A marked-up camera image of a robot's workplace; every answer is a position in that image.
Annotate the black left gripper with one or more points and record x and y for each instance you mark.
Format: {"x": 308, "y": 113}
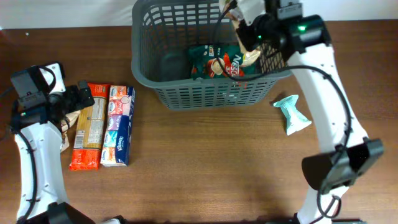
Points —
{"x": 79, "y": 102}

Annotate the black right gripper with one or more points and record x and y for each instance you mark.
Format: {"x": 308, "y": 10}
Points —
{"x": 243, "y": 33}

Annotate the beige brown snack bag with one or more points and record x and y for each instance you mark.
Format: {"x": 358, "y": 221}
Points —
{"x": 67, "y": 123}

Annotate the beige cookie snack bag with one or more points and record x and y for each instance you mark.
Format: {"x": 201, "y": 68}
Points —
{"x": 249, "y": 57}

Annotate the spaghetti packet red ends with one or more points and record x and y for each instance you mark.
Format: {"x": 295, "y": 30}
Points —
{"x": 89, "y": 131}

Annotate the Kleenex tissue multipack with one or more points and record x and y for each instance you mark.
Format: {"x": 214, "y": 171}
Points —
{"x": 117, "y": 139}

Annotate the teal white small packet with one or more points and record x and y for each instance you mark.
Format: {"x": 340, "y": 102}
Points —
{"x": 295, "y": 120}

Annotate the green Nescafe coffee bag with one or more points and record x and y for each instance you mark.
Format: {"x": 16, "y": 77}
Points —
{"x": 209, "y": 62}

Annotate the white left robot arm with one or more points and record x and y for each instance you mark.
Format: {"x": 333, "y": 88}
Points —
{"x": 35, "y": 123}

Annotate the grey plastic lattice basket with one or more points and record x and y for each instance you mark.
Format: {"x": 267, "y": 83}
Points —
{"x": 162, "y": 34}

